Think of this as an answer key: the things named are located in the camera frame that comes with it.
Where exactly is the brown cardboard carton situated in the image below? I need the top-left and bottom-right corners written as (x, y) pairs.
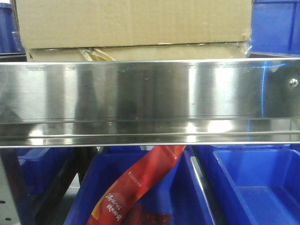
top-left (13, 0), bottom-right (253, 62)

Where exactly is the blue bin with red bag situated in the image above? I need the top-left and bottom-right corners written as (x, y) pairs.
top-left (64, 145), bottom-right (215, 225)

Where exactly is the red snack bag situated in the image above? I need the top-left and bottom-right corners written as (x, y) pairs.
top-left (87, 145), bottom-right (186, 225)

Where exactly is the empty blue bin lower right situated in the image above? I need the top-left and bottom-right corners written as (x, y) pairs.
top-left (193, 145), bottom-right (300, 225)

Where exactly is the blue bin lower left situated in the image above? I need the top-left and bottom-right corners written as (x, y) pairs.
top-left (15, 147), bottom-right (74, 194)

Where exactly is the blue bin upper right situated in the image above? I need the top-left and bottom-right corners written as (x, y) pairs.
top-left (251, 0), bottom-right (300, 55)

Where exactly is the blue bin upper left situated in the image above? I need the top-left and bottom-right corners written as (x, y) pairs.
top-left (0, 0), bottom-right (25, 53)

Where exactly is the stainless steel shelf rail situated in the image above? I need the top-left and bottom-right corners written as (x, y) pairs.
top-left (0, 58), bottom-right (300, 148)

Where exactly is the shelf rail screw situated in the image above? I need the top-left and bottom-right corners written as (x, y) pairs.
top-left (289, 78), bottom-right (299, 88)

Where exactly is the dark shelf frame post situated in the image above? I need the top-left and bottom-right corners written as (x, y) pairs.
top-left (0, 148), bottom-right (78, 225)

